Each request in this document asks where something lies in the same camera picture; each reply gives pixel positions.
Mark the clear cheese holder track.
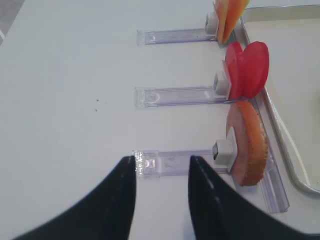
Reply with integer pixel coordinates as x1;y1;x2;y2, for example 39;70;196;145
136;28;217;46

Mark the white tomato pusher block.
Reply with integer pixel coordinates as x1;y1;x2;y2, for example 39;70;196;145
213;71;232;99

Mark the inner red tomato slice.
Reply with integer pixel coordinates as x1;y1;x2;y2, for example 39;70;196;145
240;41;270;98

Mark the standing bread slice left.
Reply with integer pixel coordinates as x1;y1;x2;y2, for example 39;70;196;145
226;101;268;186

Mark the clear left bread holder track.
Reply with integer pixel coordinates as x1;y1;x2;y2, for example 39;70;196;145
132;150;229;179

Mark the inner yellow cheese slice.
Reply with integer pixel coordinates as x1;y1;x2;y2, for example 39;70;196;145
223;0;250;44

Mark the white bread pusher block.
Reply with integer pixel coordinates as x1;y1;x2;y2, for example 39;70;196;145
212;139;238;172

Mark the outer red tomato slice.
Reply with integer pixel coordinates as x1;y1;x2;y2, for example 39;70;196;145
224;41;243;100

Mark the white rectangular tray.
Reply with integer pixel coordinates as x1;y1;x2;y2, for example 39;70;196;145
241;5;320;195

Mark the red tomato slice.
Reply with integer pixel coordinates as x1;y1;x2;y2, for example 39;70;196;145
224;41;243;100
240;41;270;98

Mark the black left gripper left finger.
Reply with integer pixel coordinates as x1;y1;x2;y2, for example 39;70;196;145
17;156;137;240

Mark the white cheese pusher block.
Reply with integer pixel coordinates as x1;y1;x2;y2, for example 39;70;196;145
204;12;219;36

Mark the clear tomato holder track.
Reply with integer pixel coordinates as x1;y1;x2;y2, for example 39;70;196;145
134;86;234;109

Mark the outer orange cheese slice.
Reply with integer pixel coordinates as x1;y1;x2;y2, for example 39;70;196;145
214;0;233;44

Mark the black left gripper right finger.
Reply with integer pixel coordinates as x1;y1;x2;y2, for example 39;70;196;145
188;155;320;240

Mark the clear left long rail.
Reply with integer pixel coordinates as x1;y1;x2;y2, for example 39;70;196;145
232;17;291;214

